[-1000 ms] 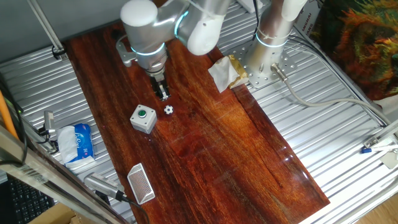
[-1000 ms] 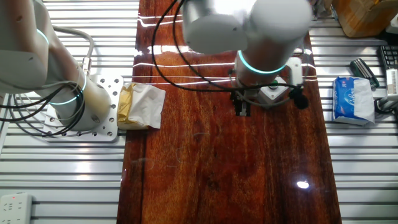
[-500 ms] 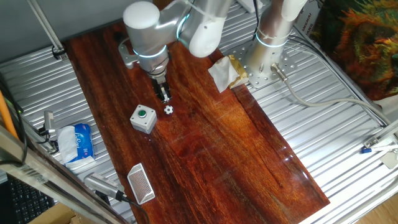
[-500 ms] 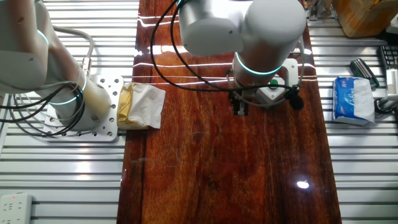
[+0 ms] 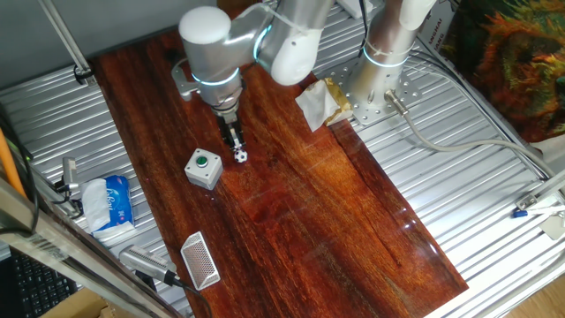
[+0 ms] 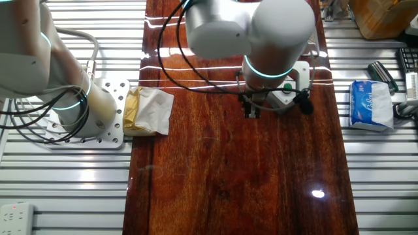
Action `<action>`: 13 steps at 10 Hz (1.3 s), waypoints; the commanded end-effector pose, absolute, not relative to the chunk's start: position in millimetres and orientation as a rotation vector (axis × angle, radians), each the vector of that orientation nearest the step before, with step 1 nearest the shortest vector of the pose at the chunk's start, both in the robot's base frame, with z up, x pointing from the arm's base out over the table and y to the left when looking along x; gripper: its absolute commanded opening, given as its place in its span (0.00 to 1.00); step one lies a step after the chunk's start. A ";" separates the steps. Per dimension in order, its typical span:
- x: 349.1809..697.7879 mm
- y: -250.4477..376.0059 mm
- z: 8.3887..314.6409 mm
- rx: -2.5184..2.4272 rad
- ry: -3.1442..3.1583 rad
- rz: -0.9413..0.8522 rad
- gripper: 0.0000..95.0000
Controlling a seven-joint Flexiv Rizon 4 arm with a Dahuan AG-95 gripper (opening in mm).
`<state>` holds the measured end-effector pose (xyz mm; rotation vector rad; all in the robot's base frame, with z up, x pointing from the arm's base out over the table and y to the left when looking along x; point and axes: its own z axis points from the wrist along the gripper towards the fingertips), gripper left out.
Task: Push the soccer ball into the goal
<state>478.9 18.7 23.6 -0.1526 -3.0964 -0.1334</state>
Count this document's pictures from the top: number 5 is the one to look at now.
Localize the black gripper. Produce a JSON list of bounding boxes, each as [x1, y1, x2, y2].
[[214, 104, 247, 154]]

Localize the white mesh mini goal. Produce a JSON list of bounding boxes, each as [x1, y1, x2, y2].
[[179, 231, 222, 292]]

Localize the white box with green button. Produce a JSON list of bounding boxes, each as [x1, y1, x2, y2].
[[184, 148, 224, 191]]

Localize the gold tissue pack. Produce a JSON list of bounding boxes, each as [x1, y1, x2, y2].
[[294, 78, 354, 133]]

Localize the red-brown wooden board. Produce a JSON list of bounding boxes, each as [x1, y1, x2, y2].
[[90, 17, 470, 318]]

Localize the blue tissue pack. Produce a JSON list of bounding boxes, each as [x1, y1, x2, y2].
[[80, 174, 136, 235]]

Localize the thin aluminium rod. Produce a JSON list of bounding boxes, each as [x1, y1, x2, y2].
[[38, 0, 97, 86]]

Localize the orange tube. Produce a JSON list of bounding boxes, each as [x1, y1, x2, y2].
[[0, 127, 26, 198]]

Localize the white printed sign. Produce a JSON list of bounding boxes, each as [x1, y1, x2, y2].
[[417, 6, 458, 52]]

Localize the brown cardboard box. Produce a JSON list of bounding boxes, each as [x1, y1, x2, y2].
[[39, 286, 120, 318]]

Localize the black keyboard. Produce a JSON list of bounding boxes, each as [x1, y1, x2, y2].
[[8, 249, 80, 318]]

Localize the colourful painted poster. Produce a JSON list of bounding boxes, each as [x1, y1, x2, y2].
[[441, 0, 565, 143]]

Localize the blue tipped white pen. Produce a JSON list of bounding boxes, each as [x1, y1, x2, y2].
[[511, 205, 565, 220]]

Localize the white card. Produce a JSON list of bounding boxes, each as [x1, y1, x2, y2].
[[539, 214, 565, 242]]

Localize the black camera cable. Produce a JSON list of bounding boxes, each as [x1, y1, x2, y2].
[[169, 276, 214, 318]]

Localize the grey camera with black cables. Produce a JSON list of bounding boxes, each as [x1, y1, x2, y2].
[[52, 155, 85, 217]]

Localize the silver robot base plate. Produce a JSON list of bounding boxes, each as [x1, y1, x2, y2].
[[317, 57, 423, 127]]

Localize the aluminium frame bar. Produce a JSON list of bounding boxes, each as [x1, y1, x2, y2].
[[0, 176, 185, 318]]

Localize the black hanging cable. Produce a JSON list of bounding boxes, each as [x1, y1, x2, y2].
[[0, 103, 41, 238]]

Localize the thick grey base cable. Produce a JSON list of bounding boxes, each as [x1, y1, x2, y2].
[[383, 89, 565, 178]]

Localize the small metal angle bracket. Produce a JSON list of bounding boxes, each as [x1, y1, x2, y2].
[[514, 170, 565, 211]]

